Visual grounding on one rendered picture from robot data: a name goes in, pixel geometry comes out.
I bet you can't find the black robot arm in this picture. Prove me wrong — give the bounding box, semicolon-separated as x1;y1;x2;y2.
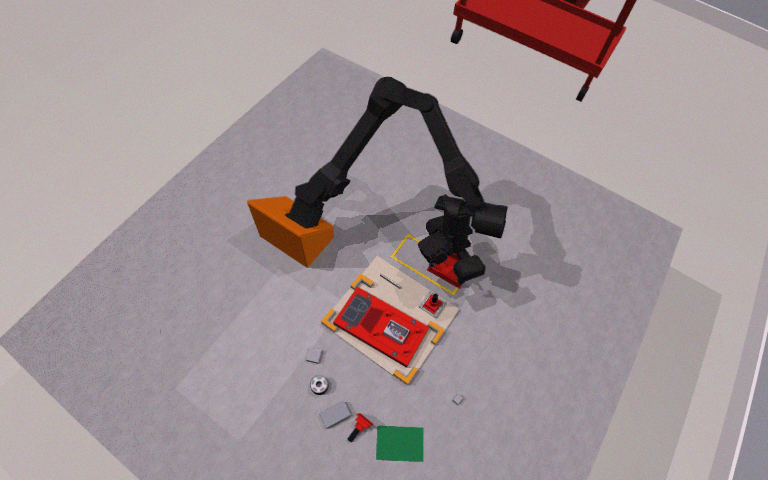
284;77;508;265

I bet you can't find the black toy tyre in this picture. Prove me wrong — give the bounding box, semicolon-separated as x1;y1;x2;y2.
310;376;329;395

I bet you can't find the green flat rectangular mat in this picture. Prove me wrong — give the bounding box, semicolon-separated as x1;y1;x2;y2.
376;426;423;462

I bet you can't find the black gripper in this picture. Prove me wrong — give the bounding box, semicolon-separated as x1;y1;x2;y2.
426;215;485;285

